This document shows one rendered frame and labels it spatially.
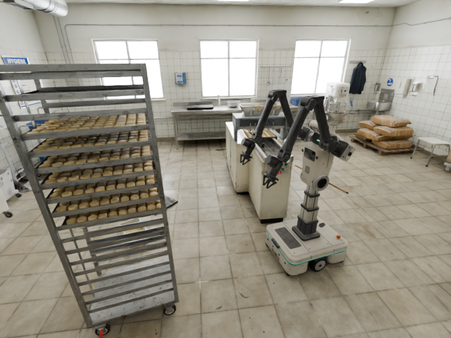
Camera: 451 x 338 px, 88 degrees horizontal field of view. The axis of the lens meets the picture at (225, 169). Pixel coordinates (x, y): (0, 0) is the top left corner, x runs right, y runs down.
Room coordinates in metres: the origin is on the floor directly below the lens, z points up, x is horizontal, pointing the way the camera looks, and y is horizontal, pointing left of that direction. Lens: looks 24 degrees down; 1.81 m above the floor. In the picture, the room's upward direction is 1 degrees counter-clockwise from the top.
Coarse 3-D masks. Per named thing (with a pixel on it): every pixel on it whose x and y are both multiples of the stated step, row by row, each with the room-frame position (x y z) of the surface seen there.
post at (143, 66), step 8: (144, 64) 1.24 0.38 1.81; (144, 72) 1.23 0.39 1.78; (144, 80) 1.23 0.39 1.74; (144, 88) 1.23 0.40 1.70; (152, 112) 1.24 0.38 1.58; (152, 120) 1.24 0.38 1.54; (152, 128) 1.23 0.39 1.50; (152, 136) 1.23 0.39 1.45; (152, 144) 1.23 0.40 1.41; (160, 168) 1.24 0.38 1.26; (160, 176) 1.24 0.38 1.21; (160, 184) 1.23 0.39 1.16; (160, 192) 1.23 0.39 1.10; (160, 200) 1.23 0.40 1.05; (168, 232) 1.24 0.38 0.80; (168, 240) 1.23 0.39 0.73; (168, 248) 1.23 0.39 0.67; (168, 256) 1.23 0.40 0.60; (176, 280) 1.24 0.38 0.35; (176, 288) 1.24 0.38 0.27; (176, 296) 1.23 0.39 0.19
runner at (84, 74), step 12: (12, 72) 1.10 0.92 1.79; (24, 72) 1.11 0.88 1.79; (36, 72) 1.12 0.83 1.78; (48, 72) 1.14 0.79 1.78; (60, 72) 1.15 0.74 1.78; (72, 72) 1.17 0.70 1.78; (84, 72) 1.18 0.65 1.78; (96, 72) 1.20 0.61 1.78; (108, 72) 1.21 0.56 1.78; (120, 72) 1.23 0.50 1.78; (132, 72) 1.25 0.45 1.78
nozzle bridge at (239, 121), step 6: (234, 114) 3.25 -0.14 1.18; (240, 114) 3.24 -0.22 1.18; (282, 114) 3.20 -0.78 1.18; (234, 120) 3.12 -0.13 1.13; (240, 120) 3.09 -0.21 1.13; (246, 120) 3.09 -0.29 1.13; (252, 120) 3.10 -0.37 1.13; (258, 120) 3.11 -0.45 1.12; (270, 120) 3.13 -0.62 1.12; (276, 120) 3.13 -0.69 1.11; (282, 120) 3.14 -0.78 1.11; (234, 126) 3.12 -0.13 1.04; (240, 126) 3.09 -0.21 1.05; (246, 126) 3.09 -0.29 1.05; (252, 126) 3.08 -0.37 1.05; (264, 126) 3.07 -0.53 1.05; (270, 126) 3.08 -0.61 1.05; (276, 126) 3.08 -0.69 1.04; (282, 126) 3.09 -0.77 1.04; (234, 132) 3.12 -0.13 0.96; (282, 132) 3.20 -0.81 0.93; (234, 138) 3.11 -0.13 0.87; (282, 138) 3.18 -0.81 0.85
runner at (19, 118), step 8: (64, 112) 1.14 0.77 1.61; (72, 112) 1.15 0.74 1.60; (80, 112) 1.16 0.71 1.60; (88, 112) 1.17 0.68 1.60; (96, 112) 1.18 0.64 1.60; (104, 112) 1.20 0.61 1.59; (112, 112) 1.21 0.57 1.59; (120, 112) 1.22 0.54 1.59; (128, 112) 1.23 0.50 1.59; (136, 112) 1.24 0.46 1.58; (144, 112) 1.25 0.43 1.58; (16, 120) 1.08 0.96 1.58; (24, 120) 1.09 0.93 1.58; (32, 120) 1.10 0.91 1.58
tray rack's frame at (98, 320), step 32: (0, 64) 1.06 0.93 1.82; (32, 64) 1.10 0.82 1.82; (64, 64) 1.13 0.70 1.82; (96, 64) 1.17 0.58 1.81; (128, 64) 1.21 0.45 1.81; (0, 96) 1.05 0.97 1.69; (64, 256) 1.05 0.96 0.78; (96, 288) 1.34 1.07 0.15; (128, 288) 1.34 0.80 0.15; (160, 288) 1.34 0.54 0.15; (96, 320) 1.09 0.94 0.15
